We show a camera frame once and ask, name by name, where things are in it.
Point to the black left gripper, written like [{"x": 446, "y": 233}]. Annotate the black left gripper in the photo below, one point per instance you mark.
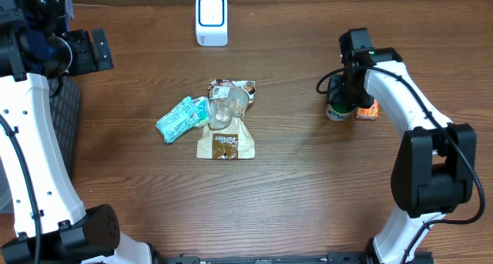
[{"x": 86, "y": 48}]

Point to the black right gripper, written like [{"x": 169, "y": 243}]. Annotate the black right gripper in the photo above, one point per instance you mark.
[{"x": 337, "y": 96}]

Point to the green lid seasoning jar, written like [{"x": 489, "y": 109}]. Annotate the green lid seasoning jar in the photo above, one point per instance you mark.
[{"x": 338, "y": 112}]

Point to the orange tissue pack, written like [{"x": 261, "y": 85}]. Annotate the orange tissue pack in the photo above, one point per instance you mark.
[{"x": 369, "y": 113}]

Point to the light green wet wipes pack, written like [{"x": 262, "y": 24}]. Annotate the light green wet wipes pack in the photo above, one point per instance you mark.
[{"x": 179, "y": 120}]

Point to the teal white tissue pack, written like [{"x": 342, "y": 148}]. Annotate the teal white tissue pack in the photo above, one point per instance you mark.
[{"x": 203, "y": 111}]

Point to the brown white snack pouch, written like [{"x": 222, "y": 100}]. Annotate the brown white snack pouch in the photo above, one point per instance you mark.
[{"x": 225, "y": 135}]

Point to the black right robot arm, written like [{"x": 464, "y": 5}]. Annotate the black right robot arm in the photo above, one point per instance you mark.
[{"x": 434, "y": 169}]

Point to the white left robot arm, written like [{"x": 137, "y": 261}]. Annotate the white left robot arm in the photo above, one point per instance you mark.
[{"x": 52, "y": 225}]

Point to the white barcode scanner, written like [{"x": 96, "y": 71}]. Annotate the white barcode scanner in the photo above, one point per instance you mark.
[{"x": 212, "y": 23}]

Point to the grey plastic mesh basket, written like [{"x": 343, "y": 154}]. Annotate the grey plastic mesh basket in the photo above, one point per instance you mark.
[{"x": 65, "y": 111}]

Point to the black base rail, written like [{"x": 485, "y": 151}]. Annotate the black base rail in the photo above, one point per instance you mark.
[{"x": 254, "y": 260}]

